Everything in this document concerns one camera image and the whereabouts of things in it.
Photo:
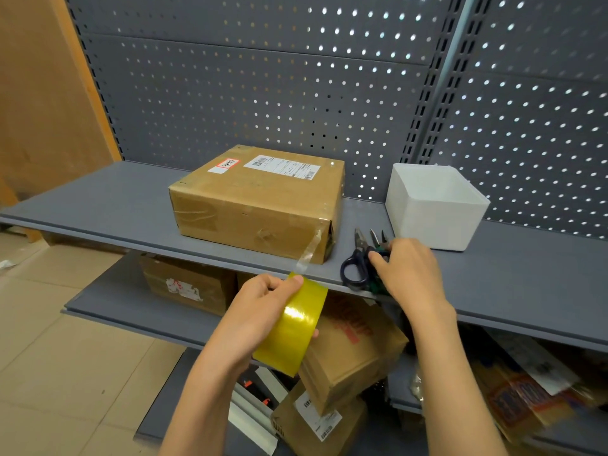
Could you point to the crumpled clear plastic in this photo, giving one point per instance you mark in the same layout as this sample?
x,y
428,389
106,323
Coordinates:
x,y
417,384

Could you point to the person's right forearm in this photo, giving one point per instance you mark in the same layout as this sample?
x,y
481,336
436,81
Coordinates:
x,y
456,389

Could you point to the person's left forearm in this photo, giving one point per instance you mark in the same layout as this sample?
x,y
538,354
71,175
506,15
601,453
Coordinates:
x,y
204,413

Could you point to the grey perforated back panel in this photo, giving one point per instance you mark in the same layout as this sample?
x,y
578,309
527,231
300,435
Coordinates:
x,y
237,85
527,118

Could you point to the cardboard box red lettering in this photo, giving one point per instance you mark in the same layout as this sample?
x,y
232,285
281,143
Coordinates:
x,y
351,351

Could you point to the yellow tape roll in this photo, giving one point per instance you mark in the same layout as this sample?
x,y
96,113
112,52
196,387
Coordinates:
x,y
294,327

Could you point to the black scissors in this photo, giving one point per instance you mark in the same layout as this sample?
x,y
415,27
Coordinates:
x,y
356,268

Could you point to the cardboard box torn white sticker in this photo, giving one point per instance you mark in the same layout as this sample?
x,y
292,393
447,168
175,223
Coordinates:
x,y
190,284

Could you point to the white paper scrap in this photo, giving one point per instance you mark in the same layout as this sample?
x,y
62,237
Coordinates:
x,y
7,264

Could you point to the white flat strips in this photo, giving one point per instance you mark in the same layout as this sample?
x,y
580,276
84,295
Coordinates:
x,y
252,408

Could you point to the cardboard box red blue print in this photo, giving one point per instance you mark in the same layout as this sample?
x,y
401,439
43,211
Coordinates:
x,y
522,398

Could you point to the brown wooden panel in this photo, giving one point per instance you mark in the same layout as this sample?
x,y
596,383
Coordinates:
x,y
43,99

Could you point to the grey slotted upright post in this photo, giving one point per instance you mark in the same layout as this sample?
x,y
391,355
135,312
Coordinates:
x,y
442,78
95,75

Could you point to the cardboard box barcode label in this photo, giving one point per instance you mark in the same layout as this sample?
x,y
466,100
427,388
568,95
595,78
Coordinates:
x,y
313,422

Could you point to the person's right hand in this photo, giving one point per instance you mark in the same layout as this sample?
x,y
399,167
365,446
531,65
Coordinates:
x,y
413,280

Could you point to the brown cardboard box white labels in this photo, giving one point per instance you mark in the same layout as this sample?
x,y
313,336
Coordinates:
x,y
247,204

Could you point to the white plastic bin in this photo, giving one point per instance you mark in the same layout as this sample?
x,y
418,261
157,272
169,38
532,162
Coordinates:
x,y
437,208

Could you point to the person's left hand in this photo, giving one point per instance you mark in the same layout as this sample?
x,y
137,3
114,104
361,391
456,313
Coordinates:
x,y
252,322

